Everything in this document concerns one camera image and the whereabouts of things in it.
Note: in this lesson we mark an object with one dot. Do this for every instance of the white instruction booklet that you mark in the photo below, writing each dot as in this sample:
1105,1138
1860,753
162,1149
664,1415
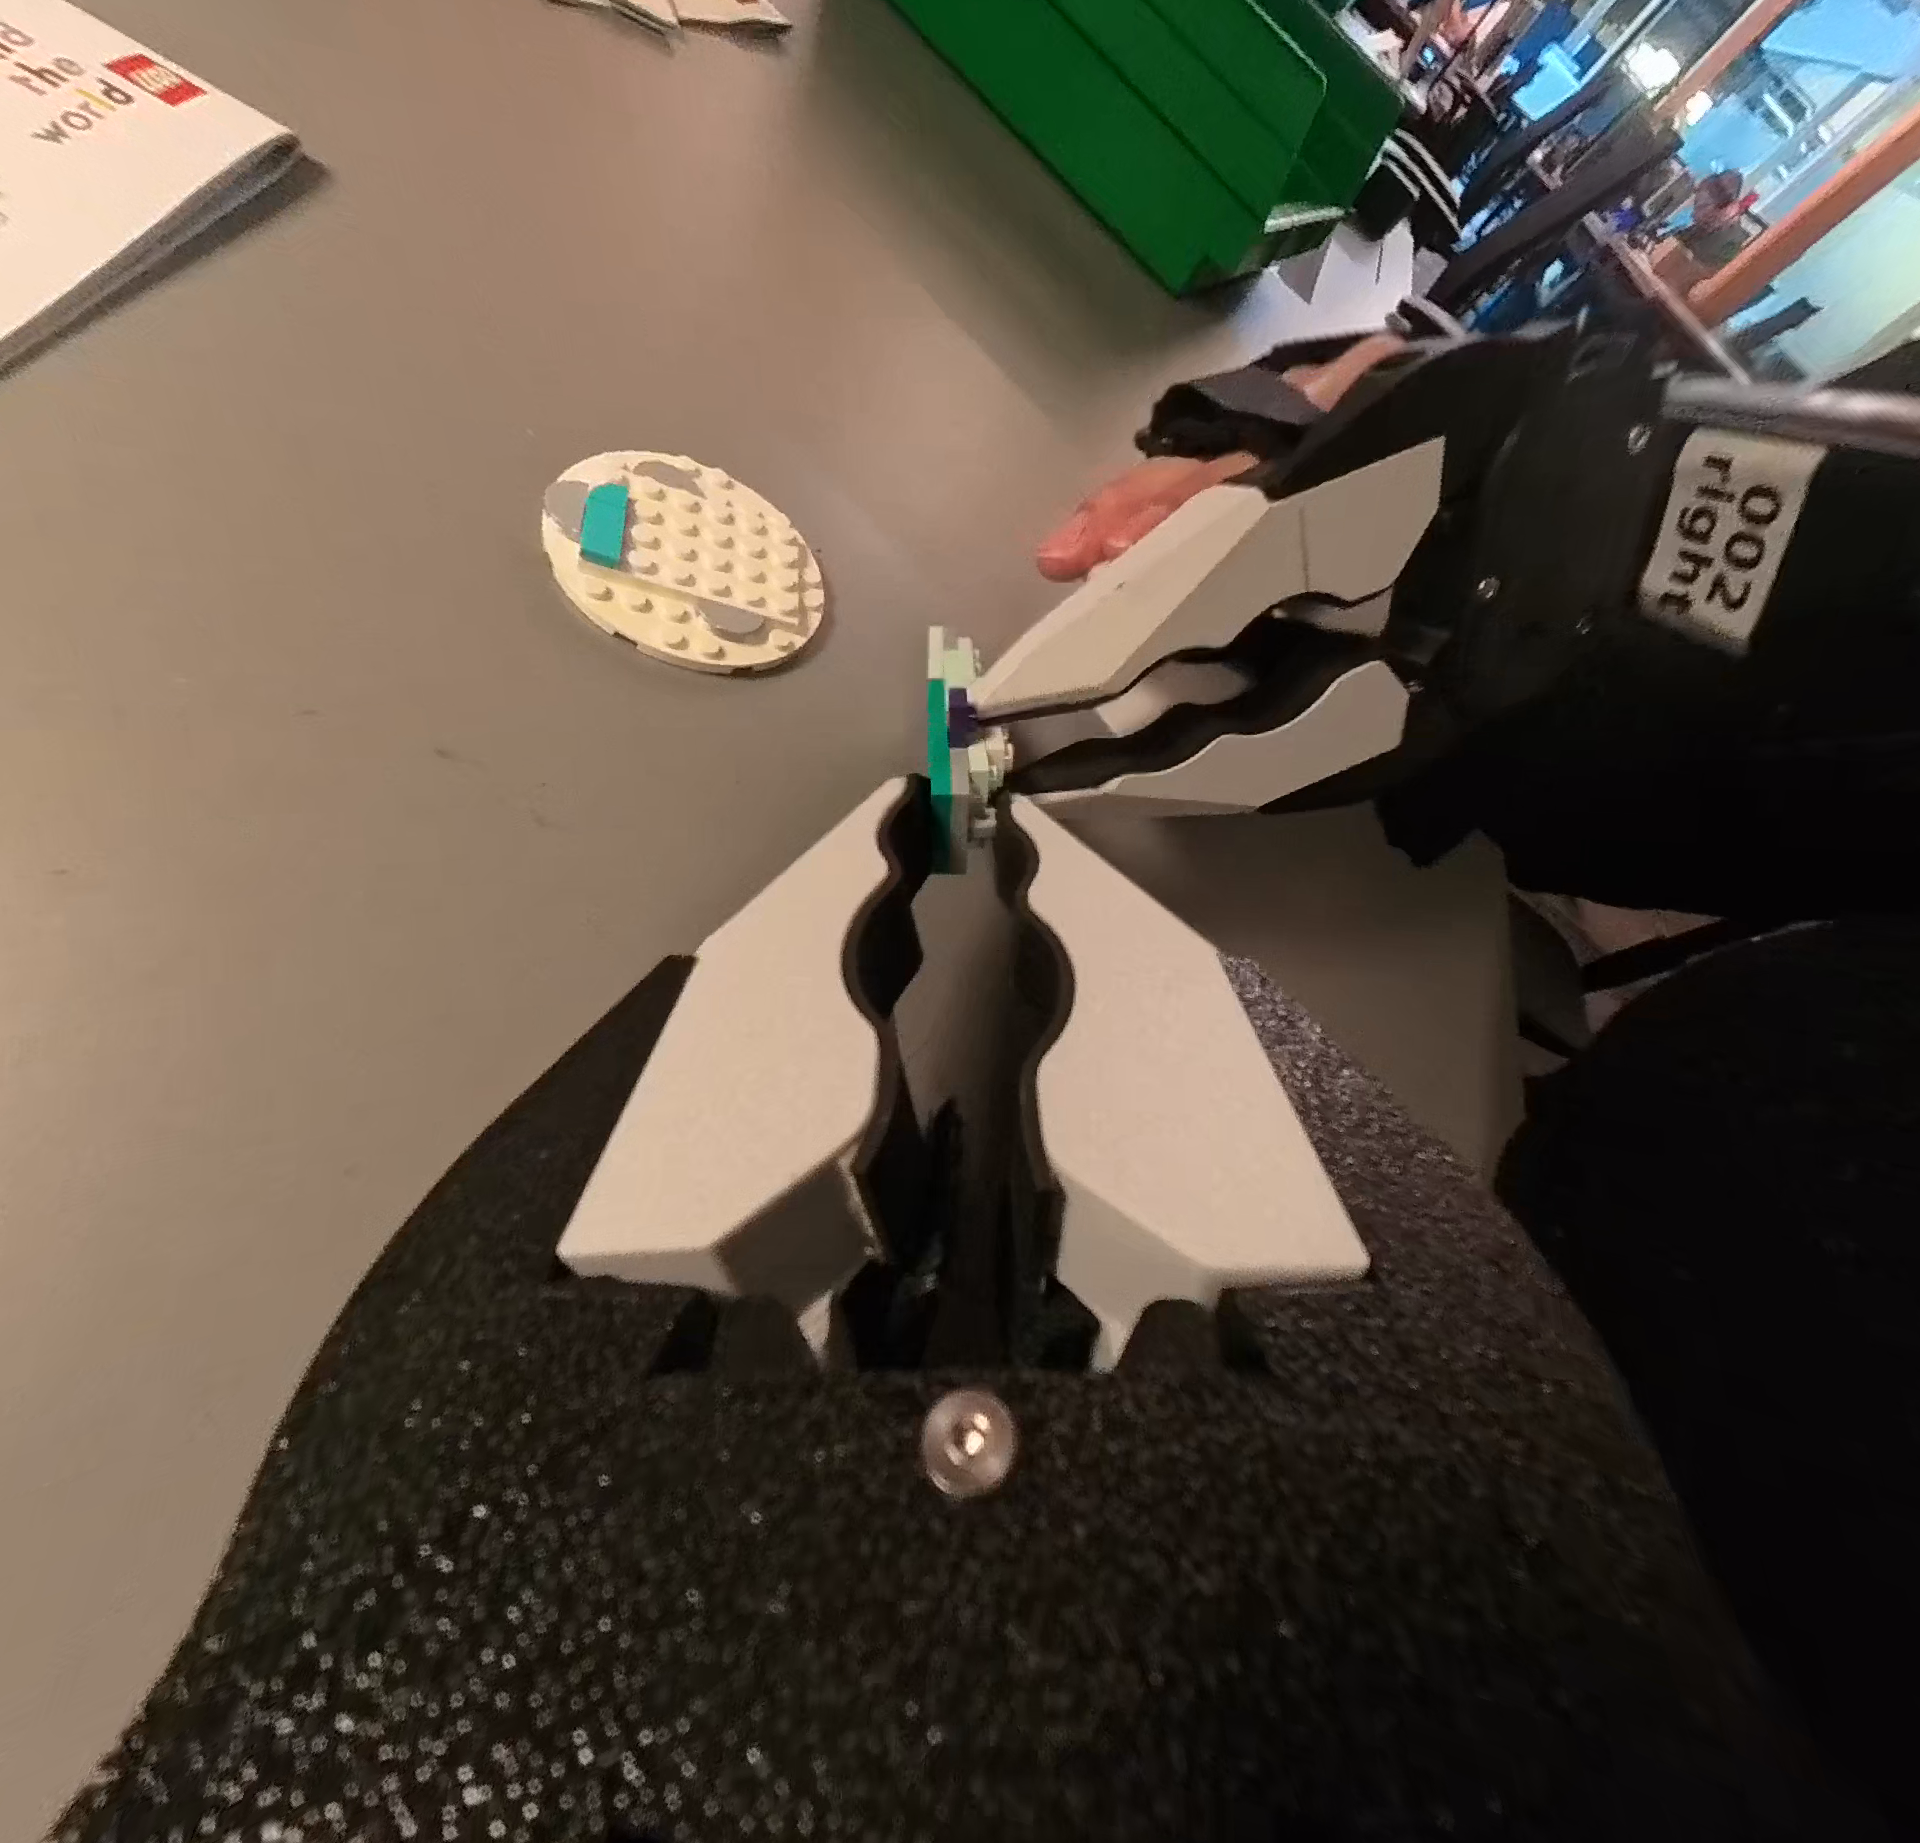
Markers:
91,193

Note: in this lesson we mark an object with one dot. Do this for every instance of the round white lego plate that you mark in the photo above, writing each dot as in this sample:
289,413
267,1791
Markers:
721,554

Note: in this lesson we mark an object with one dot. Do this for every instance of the black office chair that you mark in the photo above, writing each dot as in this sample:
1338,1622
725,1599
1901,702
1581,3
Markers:
1561,208

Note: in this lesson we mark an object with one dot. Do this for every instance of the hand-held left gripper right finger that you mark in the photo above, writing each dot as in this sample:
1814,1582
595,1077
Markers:
1200,1124

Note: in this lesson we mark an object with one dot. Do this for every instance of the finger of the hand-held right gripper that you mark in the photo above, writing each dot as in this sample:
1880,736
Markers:
1275,546
1275,764

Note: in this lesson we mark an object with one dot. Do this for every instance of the green plastic bin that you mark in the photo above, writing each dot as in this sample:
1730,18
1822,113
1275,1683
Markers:
1111,58

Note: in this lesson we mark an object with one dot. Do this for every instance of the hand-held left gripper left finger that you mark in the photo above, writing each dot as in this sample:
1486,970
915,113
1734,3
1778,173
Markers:
721,1079

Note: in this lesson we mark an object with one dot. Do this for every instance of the person's black sweater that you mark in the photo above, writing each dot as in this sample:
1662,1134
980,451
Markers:
1726,1273

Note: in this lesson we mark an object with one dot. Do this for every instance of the teal and mint lego assembly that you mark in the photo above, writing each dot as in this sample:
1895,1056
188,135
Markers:
948,764

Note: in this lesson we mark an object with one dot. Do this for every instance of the person's right hand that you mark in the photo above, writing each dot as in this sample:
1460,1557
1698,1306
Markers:
1133,508

